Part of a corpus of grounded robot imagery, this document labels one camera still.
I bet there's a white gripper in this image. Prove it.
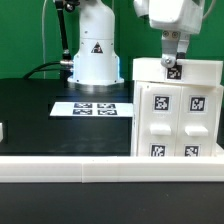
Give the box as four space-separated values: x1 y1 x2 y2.
148 0 205 68

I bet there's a white cabinet top block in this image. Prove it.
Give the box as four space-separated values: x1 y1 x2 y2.
133 58 223 87

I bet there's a white cabinet body box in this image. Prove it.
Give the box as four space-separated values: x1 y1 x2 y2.
131 81 223 157

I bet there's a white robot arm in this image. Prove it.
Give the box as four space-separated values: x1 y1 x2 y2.
68 0 205 91

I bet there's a white base tag plate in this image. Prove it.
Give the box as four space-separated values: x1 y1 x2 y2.
50 102 133 117

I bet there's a white L-shaped fence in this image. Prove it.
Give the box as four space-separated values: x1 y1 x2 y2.
0 120 224 183

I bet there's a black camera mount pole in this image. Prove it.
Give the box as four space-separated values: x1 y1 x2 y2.
54 0 80 60

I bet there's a black cable bundle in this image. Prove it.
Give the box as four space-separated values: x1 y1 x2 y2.
22 60 74 80

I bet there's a grey hanging cable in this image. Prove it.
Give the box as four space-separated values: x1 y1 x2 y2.
41 0 49 80

